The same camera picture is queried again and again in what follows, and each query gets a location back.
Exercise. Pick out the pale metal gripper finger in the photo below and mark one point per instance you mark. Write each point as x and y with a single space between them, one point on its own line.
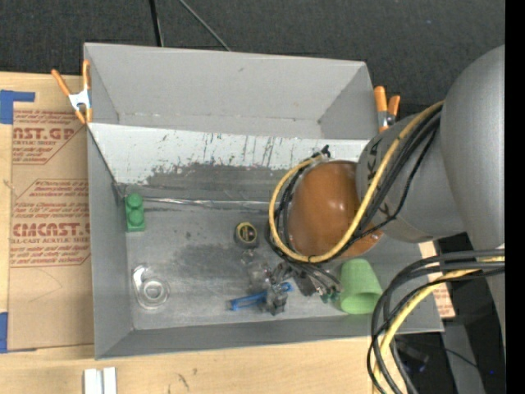
262 272
276 300

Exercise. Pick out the blue plastic clip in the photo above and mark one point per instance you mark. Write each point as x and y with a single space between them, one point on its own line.
246 300

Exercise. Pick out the yellow and black tape measure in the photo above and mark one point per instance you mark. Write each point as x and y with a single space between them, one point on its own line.
247 235

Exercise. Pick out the green plastic cup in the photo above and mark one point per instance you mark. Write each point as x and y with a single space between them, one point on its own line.
359 287

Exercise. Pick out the clear glass cup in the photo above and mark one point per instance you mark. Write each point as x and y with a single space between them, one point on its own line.
151 290

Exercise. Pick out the grey metal bin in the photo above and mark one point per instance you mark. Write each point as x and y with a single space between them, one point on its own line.
205 158

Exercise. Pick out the green toy building block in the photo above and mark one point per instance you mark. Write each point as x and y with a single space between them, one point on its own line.
134 213

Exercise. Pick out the brown cardboard board red print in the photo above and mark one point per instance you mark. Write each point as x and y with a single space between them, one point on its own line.
49 220

